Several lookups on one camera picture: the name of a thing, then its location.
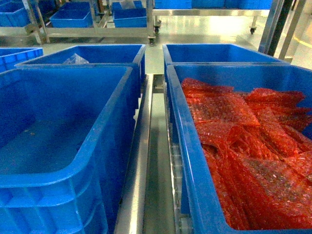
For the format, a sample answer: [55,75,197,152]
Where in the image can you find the empty blue bin left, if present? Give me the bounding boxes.
[0,66,140,234]

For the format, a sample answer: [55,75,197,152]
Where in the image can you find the empty blue bin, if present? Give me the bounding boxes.
[163,44,294,91]
[0,66,140,234]

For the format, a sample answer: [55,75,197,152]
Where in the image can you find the empty blue bin behind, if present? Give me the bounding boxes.
[163,44,294,91]

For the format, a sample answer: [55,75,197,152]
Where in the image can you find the clear plastic bag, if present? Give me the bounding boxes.
[63,53,89,65]

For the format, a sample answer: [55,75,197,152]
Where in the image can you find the blue bin with plastic bag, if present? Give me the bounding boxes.
[15,44,146,93]

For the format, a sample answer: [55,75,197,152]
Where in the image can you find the blue bin with red wrap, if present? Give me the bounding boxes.
[166,63,312,234]

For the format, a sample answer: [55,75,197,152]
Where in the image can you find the red bubble wrap sheets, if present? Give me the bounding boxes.
[181,78,312,230]

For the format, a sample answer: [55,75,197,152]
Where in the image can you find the stainless steel shelf rack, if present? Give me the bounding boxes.
[115,10,281,234]

